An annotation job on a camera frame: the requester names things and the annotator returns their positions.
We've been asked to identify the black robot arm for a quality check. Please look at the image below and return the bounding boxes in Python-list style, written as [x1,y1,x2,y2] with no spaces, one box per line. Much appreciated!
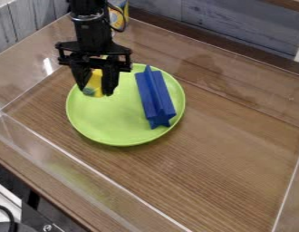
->
[56,0,132,96]

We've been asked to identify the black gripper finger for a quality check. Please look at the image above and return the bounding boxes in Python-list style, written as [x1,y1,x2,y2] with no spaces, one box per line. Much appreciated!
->
[102,63,120,96]
[71,62,92,91]

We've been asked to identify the blue star-shaped block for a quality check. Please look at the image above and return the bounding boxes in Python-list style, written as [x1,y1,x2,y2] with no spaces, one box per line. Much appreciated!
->
[136,65,177,130]

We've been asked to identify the yellow toy banana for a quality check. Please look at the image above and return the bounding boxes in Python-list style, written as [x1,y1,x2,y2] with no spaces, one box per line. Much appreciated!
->
[83,69,104,98]

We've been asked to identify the yellow blue tin can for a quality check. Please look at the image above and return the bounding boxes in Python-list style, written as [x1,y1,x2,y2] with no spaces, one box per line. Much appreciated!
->
[108,0,130,33]

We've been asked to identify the clear acrylic enclosure wall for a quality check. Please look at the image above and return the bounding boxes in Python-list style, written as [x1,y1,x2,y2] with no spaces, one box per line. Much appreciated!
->
[0,110,193,232]

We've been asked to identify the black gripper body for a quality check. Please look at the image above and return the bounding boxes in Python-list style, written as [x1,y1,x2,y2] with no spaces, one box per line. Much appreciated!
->
[56,14,132,72]

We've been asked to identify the green plate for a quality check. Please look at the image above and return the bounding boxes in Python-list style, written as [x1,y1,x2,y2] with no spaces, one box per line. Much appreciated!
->
[66,63,187,147]

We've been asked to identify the black cable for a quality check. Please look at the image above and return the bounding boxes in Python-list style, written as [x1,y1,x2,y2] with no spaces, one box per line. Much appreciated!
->
[0,203,18,232]

